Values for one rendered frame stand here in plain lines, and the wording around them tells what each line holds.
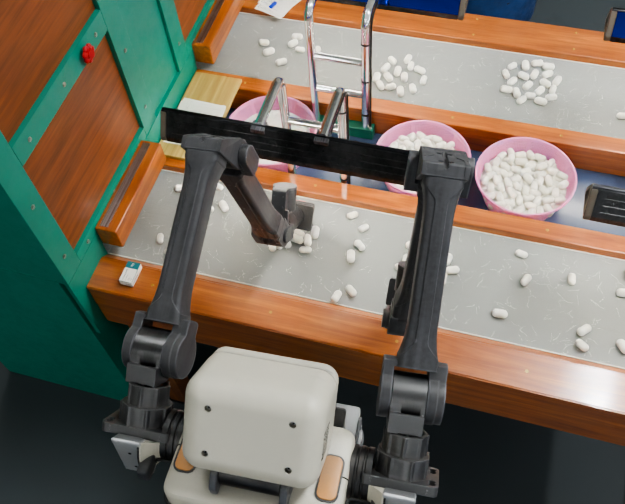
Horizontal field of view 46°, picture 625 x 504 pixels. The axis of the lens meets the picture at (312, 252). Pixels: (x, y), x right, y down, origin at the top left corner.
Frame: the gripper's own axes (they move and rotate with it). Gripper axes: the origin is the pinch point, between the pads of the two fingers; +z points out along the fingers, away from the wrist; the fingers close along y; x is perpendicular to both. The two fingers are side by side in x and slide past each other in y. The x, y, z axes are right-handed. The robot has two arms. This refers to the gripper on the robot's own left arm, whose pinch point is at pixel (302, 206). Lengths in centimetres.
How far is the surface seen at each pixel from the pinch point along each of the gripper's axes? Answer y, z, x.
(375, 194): -17.2, 9.7, -4.0
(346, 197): -9.9, 7.5, -2.4
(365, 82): -8.2, 21.9, -31.1
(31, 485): 77, -9, 106
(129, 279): 36.2, -24.7, 19.5
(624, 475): -103, 33, 77
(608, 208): -70, -21, -19
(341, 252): -12.5, -3.3, 9.3
